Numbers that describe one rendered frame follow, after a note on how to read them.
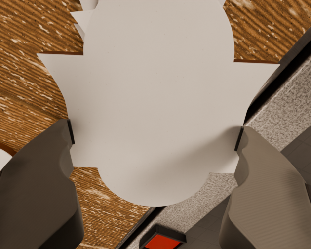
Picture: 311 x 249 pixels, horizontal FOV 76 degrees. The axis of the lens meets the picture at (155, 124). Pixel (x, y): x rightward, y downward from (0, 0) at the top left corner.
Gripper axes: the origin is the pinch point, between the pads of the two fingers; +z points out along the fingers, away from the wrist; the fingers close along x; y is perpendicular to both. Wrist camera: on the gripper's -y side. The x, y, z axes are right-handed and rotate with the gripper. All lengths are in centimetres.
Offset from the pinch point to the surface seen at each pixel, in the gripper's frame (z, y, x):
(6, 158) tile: 10.9, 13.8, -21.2
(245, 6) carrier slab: 12.1, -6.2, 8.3
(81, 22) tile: 7.6, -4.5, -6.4
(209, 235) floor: 106, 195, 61
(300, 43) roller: 13.8, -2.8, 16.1
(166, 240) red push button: 12.8, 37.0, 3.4
